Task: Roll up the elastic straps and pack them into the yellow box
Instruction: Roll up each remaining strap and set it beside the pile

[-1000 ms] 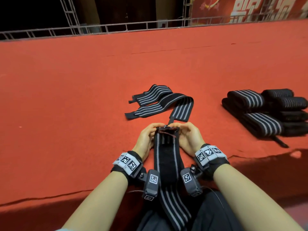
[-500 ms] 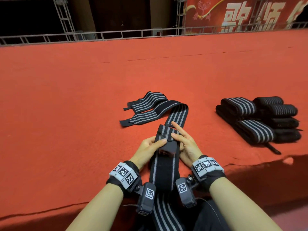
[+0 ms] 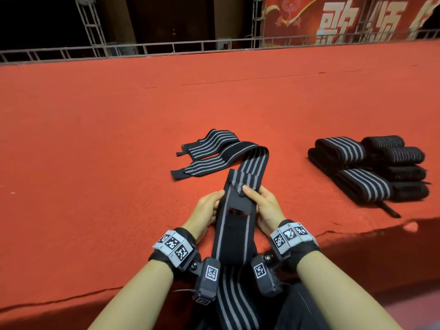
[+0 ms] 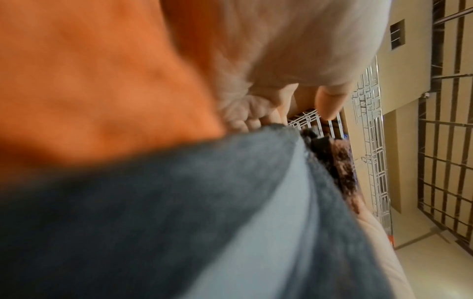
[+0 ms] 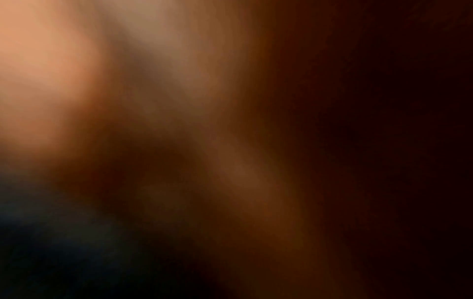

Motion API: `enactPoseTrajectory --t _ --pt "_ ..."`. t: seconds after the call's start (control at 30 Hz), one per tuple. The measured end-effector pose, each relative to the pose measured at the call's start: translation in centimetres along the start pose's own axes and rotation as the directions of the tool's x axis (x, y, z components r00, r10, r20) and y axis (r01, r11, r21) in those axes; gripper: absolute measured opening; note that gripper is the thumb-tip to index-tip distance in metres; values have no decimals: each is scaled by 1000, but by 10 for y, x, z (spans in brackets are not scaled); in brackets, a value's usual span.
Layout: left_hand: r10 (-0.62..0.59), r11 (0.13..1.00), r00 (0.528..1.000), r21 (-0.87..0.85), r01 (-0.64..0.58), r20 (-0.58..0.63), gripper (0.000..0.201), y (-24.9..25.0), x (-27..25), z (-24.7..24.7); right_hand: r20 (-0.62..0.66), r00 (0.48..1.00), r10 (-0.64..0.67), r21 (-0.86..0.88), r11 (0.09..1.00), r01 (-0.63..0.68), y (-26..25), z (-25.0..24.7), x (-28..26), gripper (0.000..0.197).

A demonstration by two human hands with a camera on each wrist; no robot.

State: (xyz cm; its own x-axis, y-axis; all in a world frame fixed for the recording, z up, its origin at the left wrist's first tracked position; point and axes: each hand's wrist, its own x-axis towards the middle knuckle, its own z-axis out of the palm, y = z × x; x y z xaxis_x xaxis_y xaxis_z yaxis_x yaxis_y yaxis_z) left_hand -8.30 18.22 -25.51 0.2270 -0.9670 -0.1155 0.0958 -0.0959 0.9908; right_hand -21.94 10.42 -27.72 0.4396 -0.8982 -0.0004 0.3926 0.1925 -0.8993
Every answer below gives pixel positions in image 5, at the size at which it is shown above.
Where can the person's right hand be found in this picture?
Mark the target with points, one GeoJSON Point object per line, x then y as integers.
{"type": "Point", "coordinates": [41, 70]}

